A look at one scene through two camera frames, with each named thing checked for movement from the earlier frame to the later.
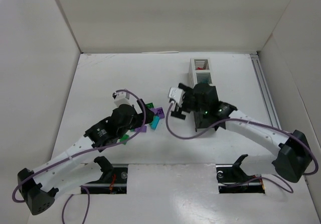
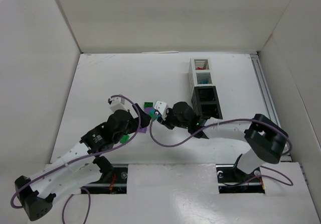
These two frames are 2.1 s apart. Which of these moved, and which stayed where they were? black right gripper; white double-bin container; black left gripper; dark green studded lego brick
Moved: black right gripper
Stayed: dark green studded lego brick; black left gripper; white double-bin container
